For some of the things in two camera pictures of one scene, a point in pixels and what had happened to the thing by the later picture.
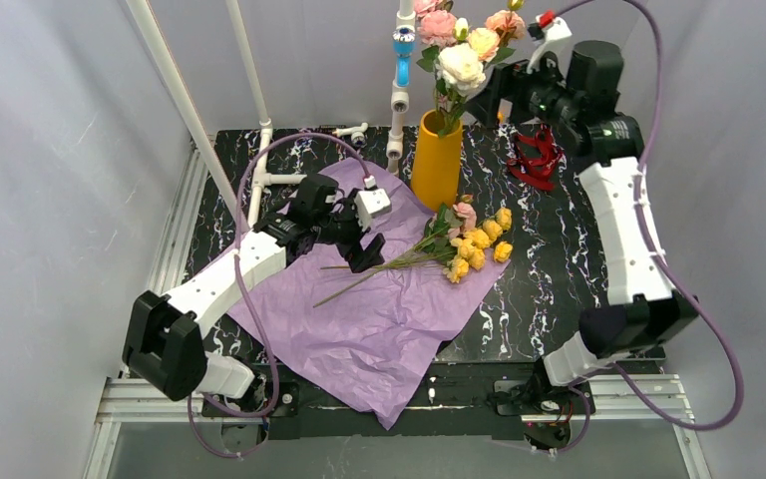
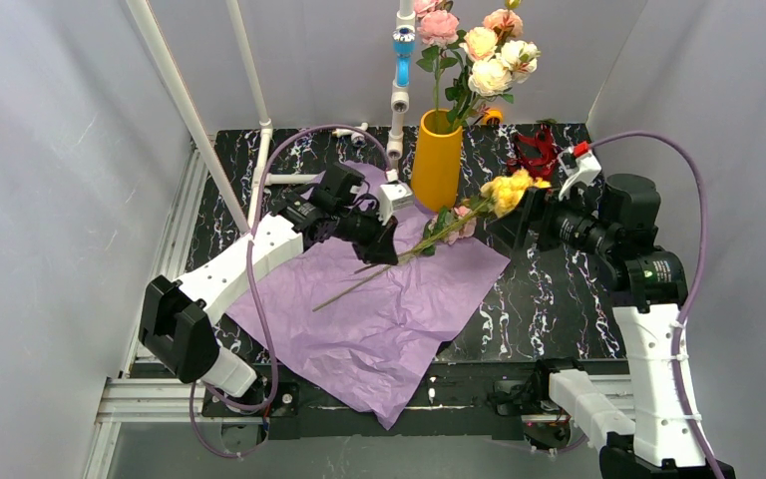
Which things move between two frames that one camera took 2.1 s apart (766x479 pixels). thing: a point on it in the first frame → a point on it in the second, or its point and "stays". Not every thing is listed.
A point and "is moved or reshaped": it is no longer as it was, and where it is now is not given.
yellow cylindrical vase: x=436 y=162 stays
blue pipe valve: x=403 y=48 stays
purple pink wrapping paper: x=365 y=334 stays
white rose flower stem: x=460 y=72 is moved or reshaped
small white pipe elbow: x=358 y=137 stays
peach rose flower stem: x=507 y=25 stays
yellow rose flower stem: x=462 y=251 → x=500 y=194
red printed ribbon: x=537 y=172 stays
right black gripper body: x=507 y=86 → x=532 y=220
